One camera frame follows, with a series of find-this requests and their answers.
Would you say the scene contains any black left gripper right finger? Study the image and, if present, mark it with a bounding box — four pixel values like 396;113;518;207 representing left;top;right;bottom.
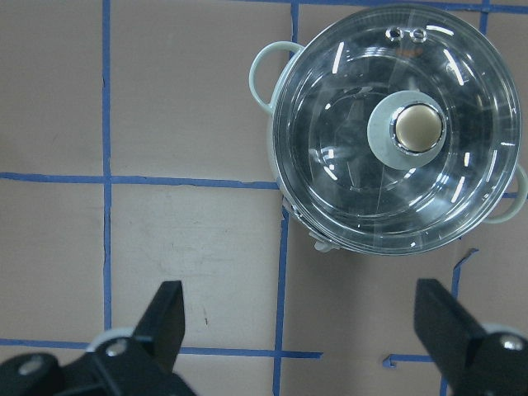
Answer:
414;279;527;395

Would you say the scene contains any clear glass pot lid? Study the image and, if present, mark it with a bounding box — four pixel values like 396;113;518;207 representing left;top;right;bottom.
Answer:
272;3;521;257

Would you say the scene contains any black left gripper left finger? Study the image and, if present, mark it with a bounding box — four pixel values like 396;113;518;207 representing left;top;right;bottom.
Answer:
1;280;194;395

